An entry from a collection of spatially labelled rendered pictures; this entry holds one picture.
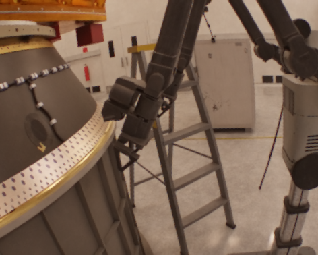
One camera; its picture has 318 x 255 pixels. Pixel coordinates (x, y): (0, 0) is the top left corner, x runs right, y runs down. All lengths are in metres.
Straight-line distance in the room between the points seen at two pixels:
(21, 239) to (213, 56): 3.52
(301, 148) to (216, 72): 3.11
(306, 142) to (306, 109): 0.11
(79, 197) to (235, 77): 3.26
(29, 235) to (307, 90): 0.94
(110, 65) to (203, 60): 5.49
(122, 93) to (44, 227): 0.48
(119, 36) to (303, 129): 8.14
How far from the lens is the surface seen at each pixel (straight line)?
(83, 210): 0.93
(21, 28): 1.04
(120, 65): 8.70
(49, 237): 0.83
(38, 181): 0.75
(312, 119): 0.80
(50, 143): 0.84
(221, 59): 3.80
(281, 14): 0.59
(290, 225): 1.11
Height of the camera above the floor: 1.51
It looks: 19 degrees down
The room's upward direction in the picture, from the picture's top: 8 degrees counter-clockwise
